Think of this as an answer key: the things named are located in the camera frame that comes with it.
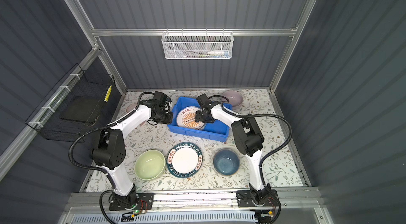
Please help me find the white plate orange sunburst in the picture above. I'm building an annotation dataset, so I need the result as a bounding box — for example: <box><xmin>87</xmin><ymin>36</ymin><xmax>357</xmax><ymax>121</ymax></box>
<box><xmin>176</xmin><ymin>106</ymin><xmax>206</xmax><ymax>130</ymax></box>

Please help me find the blue plastic bin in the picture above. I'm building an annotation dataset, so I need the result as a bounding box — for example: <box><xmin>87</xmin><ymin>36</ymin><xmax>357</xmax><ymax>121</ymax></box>
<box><xmin>168</xmin><ymin>97</ymin><xmax>229</xmax><ymax>142</ymax></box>

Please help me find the pink ceramic bowl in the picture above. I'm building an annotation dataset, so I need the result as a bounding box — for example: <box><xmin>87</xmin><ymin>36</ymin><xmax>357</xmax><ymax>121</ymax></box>
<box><xmin>222</xmin><ymin>90</ymin><xmax>244</xmax><ymax>110</ymax></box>

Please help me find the white plate dark green rim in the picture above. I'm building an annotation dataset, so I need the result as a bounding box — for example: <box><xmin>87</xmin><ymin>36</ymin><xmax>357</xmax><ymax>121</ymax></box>
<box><xmin>166</xmin><ymin>142</ymin><xmax>203</xmax><ymax>179</ymax></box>

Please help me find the dark blue ceramic bowl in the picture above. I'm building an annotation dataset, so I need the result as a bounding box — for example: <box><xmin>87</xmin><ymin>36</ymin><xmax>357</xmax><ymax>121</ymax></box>
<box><xmin>213</xmin><ymin>148</ymin><xmax>240</xmax><ymax>176</ymax></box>

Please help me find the green ceramic bowl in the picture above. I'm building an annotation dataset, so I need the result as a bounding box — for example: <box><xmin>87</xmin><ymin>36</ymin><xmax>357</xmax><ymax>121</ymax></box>
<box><xmin>134</xmin><ymin>150</ymin><xmax>166</xmax><ymax>181</ymax></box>

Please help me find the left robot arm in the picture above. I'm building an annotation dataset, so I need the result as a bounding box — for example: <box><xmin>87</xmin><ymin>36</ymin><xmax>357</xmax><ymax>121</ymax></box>
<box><xmin>91</xmin><ymin>91</ymin><xmax>173</xmax><ymax>209</ymax></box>

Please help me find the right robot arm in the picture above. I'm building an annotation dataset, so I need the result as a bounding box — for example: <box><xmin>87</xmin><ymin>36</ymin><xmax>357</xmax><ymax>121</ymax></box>
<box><xmin>195</xmin><ymin>94</ymin><xmax>269</xmax><ymax>206</ymax></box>

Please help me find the pink translucent plastic cup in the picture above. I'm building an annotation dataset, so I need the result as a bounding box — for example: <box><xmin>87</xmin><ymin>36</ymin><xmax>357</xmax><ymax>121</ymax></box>
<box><xmin>124</xmin><ymin>104</ymin><xmax>150</xmax><ymax>128</ymax></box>

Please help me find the yellow tag on basket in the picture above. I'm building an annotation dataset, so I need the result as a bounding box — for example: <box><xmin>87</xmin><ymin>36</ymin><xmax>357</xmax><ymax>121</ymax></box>
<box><xmin>104</xmin><ymin>85</ymin><xmax>112</xmax><ymax>102</ymax></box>

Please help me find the white marker in basket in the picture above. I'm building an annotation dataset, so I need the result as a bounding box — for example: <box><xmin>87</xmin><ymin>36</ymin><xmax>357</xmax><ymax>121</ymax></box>
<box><xmin>203</xmin><ymin>50</ymin><xmax>230</xmax><ymax>58</ymax></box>

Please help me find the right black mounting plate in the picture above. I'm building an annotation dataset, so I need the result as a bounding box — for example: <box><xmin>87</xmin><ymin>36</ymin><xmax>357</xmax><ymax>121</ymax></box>
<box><xmin>236</xmin><ymin>189</ymin><xmax>280</xmax><ymax>208</ymax></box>

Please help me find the black mounting plate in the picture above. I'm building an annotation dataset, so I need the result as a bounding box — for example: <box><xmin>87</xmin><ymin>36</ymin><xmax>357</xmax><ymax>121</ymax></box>
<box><xmin>236</xmin><ymin>189</ymin><xmax>280</xmax><ymax>208</ymax></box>
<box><xmin>108</xmin><ymin>192</ymin><xmax>155</xmax><ymax>211</ymax></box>

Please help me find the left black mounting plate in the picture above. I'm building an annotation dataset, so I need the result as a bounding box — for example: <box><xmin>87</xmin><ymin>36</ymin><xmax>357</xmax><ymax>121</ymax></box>
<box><xmin>108</xmin><ymin>192</ymin><xmax>155</xmax><ymax>211</ymax></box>

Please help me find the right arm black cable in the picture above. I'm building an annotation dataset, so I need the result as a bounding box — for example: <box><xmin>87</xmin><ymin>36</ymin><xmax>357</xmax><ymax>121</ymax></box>
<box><xmin>207</xmin><ymin>94</ymin><xmax>293</xmax><ymax>224</ymax></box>

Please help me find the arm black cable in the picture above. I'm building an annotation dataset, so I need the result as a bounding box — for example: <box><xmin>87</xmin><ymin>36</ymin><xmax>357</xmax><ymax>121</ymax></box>
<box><xmin>207</xmin><ymin>94</ymin><xmax>293</xmax><ymax>224</ymax></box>
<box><xmin>68</xmin><ymin>91</ymin><xmax>159</xmax><ymax>224</ymax></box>

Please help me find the white wire mesh basket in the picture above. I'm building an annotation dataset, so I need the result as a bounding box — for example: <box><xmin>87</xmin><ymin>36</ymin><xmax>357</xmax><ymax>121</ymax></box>
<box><xmin>161</xmin><ymin>31</ymin><xmax>234</xmax><ymax>60</ymax></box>

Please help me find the black wire wall basket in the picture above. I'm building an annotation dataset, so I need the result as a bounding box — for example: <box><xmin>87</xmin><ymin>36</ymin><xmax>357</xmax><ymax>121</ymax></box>
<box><xmin>25</xmin><ymin>67</ymin><xmax>121</xmax><ymax>142</ymax></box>

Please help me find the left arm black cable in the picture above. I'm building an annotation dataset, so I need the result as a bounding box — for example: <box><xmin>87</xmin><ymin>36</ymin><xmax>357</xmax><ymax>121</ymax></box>
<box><xmin>68</xmin><ymin>91</ymin><xmax>159</xmax><ymax>224</ymax></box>

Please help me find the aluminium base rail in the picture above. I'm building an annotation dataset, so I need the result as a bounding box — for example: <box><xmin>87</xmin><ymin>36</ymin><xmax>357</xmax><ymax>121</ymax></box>
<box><xmin>60</xmin><ymin>188</ymin><xmax>334</xmax><ymax>224</ymax></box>

